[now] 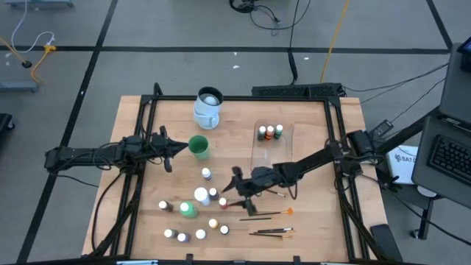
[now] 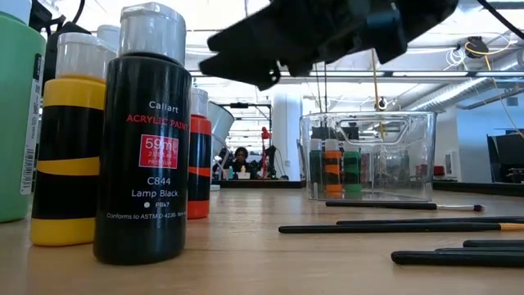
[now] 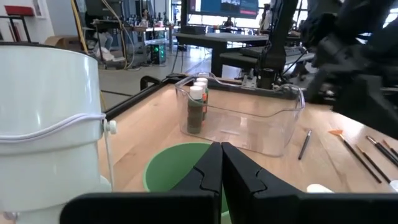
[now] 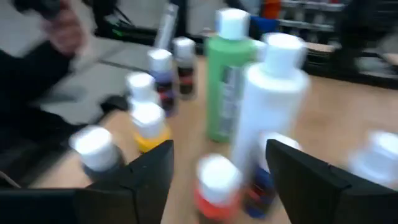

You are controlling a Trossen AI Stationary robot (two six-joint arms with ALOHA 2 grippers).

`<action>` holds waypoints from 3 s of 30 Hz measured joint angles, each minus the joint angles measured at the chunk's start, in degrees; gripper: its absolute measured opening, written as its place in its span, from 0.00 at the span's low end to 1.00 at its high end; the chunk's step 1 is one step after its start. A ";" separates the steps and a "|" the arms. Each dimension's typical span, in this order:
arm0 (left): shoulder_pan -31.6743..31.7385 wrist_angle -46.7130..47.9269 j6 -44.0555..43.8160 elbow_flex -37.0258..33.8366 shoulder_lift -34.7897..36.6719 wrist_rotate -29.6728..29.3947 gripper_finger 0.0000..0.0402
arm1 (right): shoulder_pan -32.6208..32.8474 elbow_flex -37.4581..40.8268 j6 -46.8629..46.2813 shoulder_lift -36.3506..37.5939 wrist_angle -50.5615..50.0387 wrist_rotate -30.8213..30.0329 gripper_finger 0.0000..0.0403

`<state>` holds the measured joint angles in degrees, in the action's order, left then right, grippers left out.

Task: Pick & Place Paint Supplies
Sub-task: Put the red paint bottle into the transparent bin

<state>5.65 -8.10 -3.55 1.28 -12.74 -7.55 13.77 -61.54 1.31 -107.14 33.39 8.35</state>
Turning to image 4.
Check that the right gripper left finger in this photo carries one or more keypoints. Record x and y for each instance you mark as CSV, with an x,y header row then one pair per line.
x,y
140,193

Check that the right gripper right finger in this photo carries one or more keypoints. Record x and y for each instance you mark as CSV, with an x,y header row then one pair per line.
x,y
311,193

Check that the small blue paint bottle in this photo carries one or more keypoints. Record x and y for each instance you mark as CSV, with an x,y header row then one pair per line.
x,y
259,189

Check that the Lamp Black paint bottle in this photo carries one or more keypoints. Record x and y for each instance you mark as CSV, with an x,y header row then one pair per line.
x,y
93,146

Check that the small yellow paint bottle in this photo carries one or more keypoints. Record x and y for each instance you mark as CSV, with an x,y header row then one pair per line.
x,y
149,124

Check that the small orange paint bottle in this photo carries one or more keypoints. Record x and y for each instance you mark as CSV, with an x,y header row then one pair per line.
x,y
217,180

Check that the small dark paint bottle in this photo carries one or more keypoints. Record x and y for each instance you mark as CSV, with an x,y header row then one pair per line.
x,y
382,155

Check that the small white paint bottle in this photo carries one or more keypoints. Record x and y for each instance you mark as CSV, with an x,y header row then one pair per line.
x,y
140,85

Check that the small purple paint bottle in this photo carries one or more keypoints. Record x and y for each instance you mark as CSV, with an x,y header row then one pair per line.
x,y
160,60

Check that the large white paint bottle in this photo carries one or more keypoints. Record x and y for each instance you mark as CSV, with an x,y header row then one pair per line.
x,y
273,102

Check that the large green paint bottle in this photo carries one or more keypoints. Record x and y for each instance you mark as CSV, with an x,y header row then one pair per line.
x,y
224,93

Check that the small grey-brown paint bottle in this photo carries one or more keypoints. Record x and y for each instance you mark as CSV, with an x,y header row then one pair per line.
x,y
184,48

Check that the person's hand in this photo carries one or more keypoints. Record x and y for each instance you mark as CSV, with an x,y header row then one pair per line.
x,y
63,31

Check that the silver metal bracket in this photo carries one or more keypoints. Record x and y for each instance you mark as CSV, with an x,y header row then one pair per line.
x,y
166,28

